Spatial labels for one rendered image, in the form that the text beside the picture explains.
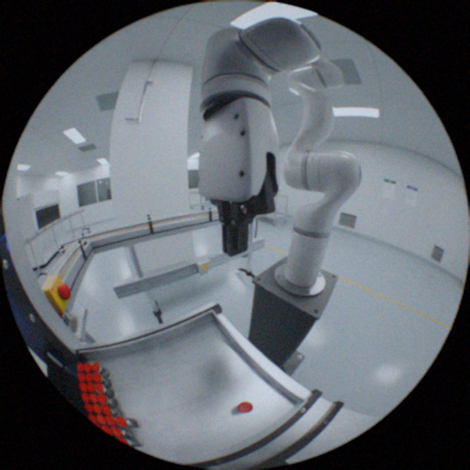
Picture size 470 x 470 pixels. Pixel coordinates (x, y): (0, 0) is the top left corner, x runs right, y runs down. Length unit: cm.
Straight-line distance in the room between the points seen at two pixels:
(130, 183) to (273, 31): 153
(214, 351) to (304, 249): 34
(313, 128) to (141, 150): 148
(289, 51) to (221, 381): 44
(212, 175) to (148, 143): 152
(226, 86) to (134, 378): 44
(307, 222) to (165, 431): 54
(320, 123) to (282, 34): 33
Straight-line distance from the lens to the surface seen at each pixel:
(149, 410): 32
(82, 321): 52
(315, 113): 47
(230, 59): 19
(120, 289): 122
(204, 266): 120
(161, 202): 158
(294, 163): 40
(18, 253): 37
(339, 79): 61
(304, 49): 18
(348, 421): 36
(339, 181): 36
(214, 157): 15
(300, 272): 45
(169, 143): 168
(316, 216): 38
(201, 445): 30
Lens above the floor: 117
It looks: 21 degrees down
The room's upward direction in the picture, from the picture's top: straight up
